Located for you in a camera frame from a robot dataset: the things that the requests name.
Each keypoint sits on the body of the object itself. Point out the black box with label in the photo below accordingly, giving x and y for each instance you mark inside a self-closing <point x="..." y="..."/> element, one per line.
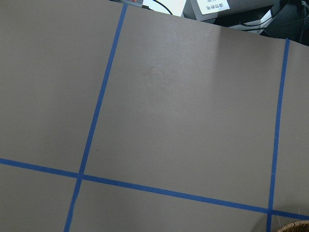
<point x="226" y="12"/>

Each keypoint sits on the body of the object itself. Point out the brown wicker basket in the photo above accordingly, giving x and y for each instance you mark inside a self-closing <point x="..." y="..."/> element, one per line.
<point x="295" y="226"/>

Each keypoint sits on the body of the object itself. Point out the brown paper table mat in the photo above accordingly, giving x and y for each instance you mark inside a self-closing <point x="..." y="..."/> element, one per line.
<point x="120" y="119"/>

